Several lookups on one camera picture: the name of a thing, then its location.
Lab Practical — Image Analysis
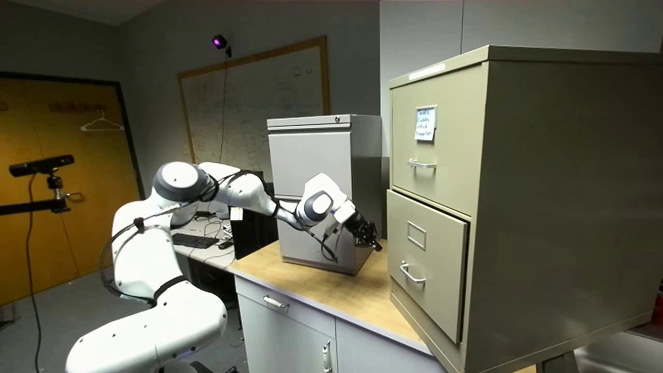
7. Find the grey file cabinet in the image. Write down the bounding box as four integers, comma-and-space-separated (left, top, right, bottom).
266, 114, 384, 277

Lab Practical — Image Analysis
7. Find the camera on mount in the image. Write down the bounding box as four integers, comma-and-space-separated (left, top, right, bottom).
211, 34, 233, 59
0, 154, 84, 217

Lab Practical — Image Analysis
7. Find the beige file cabinet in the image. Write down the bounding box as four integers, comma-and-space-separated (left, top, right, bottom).
386, 45, 663, 373

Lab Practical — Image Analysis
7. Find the white paper note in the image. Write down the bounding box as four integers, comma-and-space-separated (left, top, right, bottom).
414, 105, 439, 142

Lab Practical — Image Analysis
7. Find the white desk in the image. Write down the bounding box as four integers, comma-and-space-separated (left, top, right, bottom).
170, 206, 240, 271

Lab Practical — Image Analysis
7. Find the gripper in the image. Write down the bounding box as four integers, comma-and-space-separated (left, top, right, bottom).
344, 210, 384, 253

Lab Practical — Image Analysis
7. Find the grey drawer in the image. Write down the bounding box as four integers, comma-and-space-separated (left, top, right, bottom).
268, 132, 354, 199
279, 198, 374, 275

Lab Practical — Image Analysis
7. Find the beige drawer with label frame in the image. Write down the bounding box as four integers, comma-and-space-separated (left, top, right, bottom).
386, 189, 471, 346

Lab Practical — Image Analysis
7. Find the white clothes hanger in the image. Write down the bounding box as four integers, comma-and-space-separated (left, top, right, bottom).
80, 109, 126, 133

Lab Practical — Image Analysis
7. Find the whiteboard with wooden frame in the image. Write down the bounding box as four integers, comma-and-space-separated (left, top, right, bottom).
177, 35, 332, 170

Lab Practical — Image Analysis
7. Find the yellow door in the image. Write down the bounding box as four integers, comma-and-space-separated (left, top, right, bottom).
0, 71, 147, 307

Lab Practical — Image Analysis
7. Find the black keyboard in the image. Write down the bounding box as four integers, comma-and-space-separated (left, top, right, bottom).
171, 233, 220, 250

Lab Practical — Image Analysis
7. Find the black cable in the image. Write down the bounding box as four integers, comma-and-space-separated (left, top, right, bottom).
25, 174, 43, 373

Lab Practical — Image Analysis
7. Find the white counter door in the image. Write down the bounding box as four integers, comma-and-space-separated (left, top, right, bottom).
237, 294, 338, 373
335, 318, 447, 373

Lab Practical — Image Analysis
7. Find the beige drawer with paper note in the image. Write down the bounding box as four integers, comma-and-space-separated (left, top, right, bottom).
390, 63, 491, 218

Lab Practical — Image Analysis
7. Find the black computer tower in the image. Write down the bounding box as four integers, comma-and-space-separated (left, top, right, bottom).
229, 170, 281, 261

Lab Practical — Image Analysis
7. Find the white counter drawer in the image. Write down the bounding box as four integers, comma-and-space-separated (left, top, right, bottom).
234, 276, 338, 338

